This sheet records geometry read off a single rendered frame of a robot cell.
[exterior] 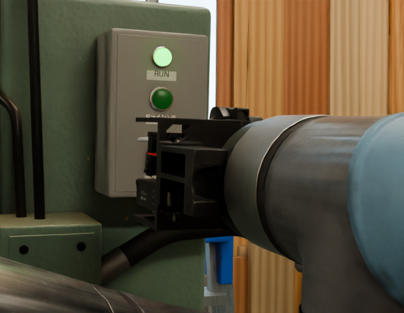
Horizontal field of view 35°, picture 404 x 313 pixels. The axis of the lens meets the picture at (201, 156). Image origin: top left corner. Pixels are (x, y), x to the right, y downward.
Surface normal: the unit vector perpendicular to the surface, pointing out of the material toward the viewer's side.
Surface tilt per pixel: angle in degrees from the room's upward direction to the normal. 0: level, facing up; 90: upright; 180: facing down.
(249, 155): 63
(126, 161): 90
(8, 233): 90
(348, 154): 54
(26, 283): 48
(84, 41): 90
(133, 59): 90
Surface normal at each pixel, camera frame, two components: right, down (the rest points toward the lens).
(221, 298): 0.34, 0.06
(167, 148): -0.92, -0.01
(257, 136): -0.64, -0.70
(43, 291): 0.75, -0.64
